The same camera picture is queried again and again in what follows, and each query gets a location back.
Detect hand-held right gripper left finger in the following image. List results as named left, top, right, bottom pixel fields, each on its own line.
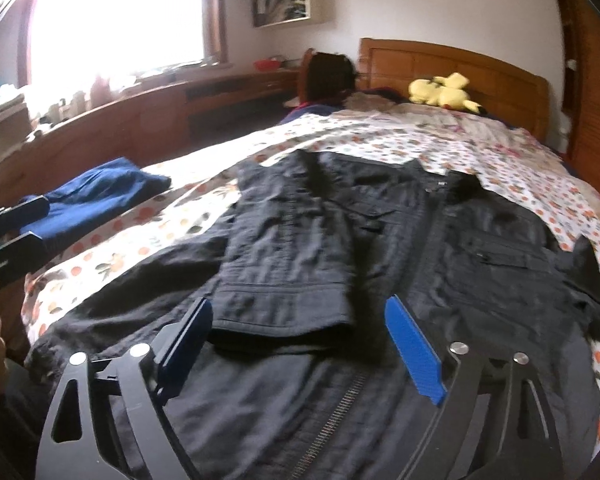
left=35, top=297, right=216, bottom=480

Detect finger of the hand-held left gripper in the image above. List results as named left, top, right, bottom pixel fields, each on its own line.
left=0, top=195, right=51, bottom=252
left=0, top=231, right=49, bottom=292

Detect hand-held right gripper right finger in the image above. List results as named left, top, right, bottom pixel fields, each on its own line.
left=385, top=294, right=564, bottom=480

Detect black jacket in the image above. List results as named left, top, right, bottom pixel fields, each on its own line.
left=25, top=149, right=600, bottom=480

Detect folded blue clothes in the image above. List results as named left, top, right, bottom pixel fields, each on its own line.
left=17, top=156, right=172, bottom=261

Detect wooden window cabinet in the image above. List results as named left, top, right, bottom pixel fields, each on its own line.
left=0, top=66, right=302, bottom=211

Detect orange floral bed sheet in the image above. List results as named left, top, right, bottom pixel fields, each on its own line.
left=20, top=105, right=600, bottom=446

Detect window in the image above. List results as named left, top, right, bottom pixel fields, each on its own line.
left=25, top=0, right=227, bottom=88

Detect pale patterned blanket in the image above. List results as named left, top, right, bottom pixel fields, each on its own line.
left=340, top=91, right=566, bottom=162

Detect yellow plush toy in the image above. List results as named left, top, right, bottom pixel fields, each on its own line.
left=408, top=72, right=484, bottom=114

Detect dark backpack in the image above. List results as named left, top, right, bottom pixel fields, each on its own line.
left=300, top=49, right=359, bottom=109

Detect wooden headboard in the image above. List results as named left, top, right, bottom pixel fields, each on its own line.
left=357, top=37, right=551, bottom=142

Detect wooden slatted wardrobe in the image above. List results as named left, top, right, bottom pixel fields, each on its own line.
left=549, top=0, right=600, bottom=196

